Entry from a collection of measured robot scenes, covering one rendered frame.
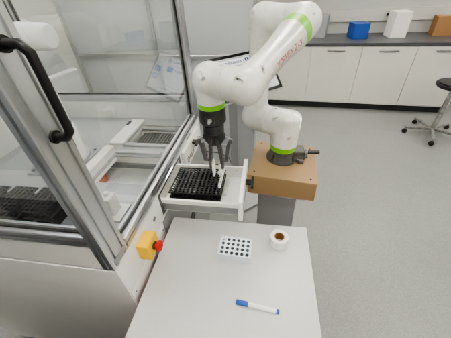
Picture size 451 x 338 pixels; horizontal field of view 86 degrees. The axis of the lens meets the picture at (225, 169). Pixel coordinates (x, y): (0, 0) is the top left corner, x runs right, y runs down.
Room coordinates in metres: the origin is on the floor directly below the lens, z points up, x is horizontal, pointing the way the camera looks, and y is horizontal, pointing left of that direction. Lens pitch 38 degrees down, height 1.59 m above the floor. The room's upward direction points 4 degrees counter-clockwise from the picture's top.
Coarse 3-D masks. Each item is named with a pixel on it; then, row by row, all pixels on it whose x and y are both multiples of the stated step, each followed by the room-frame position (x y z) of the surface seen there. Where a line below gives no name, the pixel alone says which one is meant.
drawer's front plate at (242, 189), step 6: (246, 162) 0.89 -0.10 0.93; (246, 168) 0.85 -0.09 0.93; (246, 174) 0.84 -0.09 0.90; (240, 186) 0.73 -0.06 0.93; (246, 186) 0.84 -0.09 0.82; (240, 192) 0.70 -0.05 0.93; (240, 198) 0.67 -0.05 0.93; (240, 204) 0.64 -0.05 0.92; (240, 210) 0.64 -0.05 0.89; (240, 216) 0.64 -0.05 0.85
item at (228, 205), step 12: (216, 168) 0.92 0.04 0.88; (228, 168) 0.91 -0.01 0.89; (240, 168) 0.90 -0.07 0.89; (168, 180) 0.86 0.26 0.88; (240, 180) 0.88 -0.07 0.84; (228, 192) 0.80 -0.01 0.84; (168, 204) 0.72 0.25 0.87; (180, 204) 0.71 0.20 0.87; (192, 204) 0.70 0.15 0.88; (204, 204) 0.69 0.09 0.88; (216, 204) 0.68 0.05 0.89; (228, 204) 0.67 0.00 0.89
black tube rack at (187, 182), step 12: (180, 168) 0.92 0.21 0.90; (192, 168) 0.92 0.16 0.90; (204, 168) 0.91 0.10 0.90; (180, 180) 0.84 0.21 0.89; (192, 180) 0.82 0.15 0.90; (204, 180) 0.82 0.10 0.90; (216, 180) 0.85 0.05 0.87; (168, 192) 0.76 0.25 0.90; (180, 192) 0.75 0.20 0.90; (192, 192) 0.78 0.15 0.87; (204, 192) 0.74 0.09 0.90; (216, 192) 0.73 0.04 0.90
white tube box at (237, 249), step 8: (232, 240) 0.58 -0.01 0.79; (240, 240) 0.57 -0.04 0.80; (248, 240) 0.57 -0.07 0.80; (224, 248) 0.54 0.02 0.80; (232, 248) 0.54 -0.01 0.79; (240, 248) 0.53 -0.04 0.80; (248, 248) 0.53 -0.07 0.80; (224, 256) 0.51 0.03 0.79; (232, 256) 0.50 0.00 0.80; (240, 256) 0.50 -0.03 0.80; (248, 256) 0.50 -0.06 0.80
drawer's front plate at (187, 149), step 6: (192, 132) 1.22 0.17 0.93; (198, 132) 1.28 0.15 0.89; (192, 138) 1.16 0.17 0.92; (186, 144) 1.09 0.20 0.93; (192, 144) 1.15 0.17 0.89; (198, 144) 1.25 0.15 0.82; (186, 150) 1.04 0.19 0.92; (192, 150) 1.13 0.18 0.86; (186, 156) 1.03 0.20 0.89; (192, 156) 1.11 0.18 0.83; (186, 162) 1.01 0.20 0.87
